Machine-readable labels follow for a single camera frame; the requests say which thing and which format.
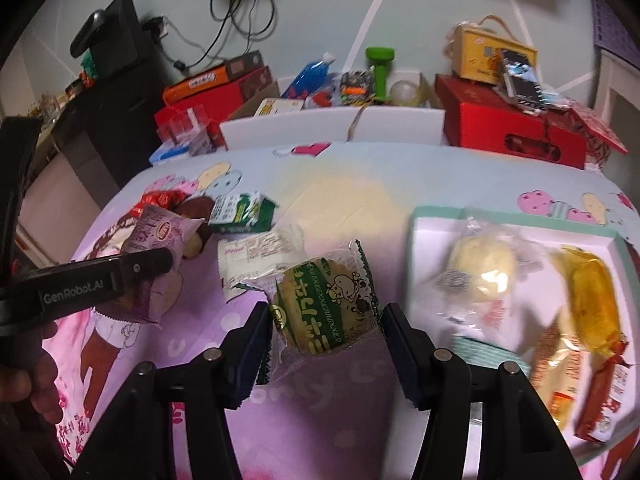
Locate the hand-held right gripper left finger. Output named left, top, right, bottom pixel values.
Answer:
left=70, top=301, right=273, bottom=480

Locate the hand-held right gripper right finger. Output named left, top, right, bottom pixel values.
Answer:
left=381, top=302, right=583, bottom=480

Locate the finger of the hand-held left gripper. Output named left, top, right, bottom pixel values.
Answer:
left=117, top=247, right=174, bottom=291

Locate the purple swiss roll packet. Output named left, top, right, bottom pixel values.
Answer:
left=100, top=205, right=206, bottom=326

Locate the yellow pudding cup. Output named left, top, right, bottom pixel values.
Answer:
left=182, top=220, right=211, bottom=261

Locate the red candy packet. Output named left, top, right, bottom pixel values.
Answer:
left=131, top=190, right=188, bottom=211

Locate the green round biscuit packet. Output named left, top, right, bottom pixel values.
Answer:
left=260, top=240, right=383, bottom=386

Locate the white green snack packet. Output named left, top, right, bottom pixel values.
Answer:
left=217, top=225, right=306, bottom=303

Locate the green milk carton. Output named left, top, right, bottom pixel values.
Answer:
left=207, top=191, right=278, bottom=235

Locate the teal tray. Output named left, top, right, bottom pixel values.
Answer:
left=407, top=204, right=640, bottom=466

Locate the clear round cake packet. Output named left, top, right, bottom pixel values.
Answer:
left=435, top=210, right=546, bottom=331

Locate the yellow swiss roll packet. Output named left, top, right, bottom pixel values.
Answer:
left=525, top=320, right=596, bottom=431

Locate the yellow cake packet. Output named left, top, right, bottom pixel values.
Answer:
left=550, top=245, right=626, bottom=356

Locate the red biscuit packet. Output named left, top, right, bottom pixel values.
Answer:
left=575, top=340, right=631, bottom=443

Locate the person's left hand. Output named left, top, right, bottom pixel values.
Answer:
left=0, top=320, right=61, bottom=411

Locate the printed blanket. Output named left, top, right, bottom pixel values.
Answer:
left=40, top=142, right=640, bottom=480

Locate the blue tissue box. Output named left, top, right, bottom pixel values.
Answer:
left=150, top=132, right=216, bottom=166

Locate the clear plastic box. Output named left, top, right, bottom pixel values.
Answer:
left=157, top=105, right=208, bottom=143

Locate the black cabinet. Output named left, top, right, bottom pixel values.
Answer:
left=55, top=55, right=166, bottom=186

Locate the red gift box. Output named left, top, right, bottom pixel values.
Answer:
left=154, top=67, right=273, bottom=131

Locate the white cardboard box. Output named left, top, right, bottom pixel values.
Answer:
left=220, top=77, right=446, bottom=151

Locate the orange flat box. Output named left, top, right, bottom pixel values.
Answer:
left=162, top=50, right=263, bottom=106

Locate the small yellow box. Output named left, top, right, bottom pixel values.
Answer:
left=255, top=99, right=305, bottom=117

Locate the black monitor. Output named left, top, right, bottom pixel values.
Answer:
left=87, top=0, right=138, bottom=81

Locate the dark grey handheld device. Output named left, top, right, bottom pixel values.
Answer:
left=70, top=10, right=107, bottom=58

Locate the blue plastic bottle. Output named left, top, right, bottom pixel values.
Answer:
left=282, top=51, right=337, bottom=98

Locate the round patterned toy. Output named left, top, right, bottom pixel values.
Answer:
left=340, top=71, right=375, bottom=106

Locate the green dumbbell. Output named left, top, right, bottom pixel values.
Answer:
left=365, top=47, right=396, bottom=106

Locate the white table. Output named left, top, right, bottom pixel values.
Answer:
left=597, top=50, right=640, bottom=126

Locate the purple plastic basket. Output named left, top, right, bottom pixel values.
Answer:
left=590, top=0, right=640, bottom=66

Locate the black cable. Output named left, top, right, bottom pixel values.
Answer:
left=155, top=0, right=278, bottom=71

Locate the red box with cutout handle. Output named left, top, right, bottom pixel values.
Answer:
left=435, top=74, right=588, bottom=170

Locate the yellow box with handle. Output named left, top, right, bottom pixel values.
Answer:
left=452, top=15, right=538, bottom=86

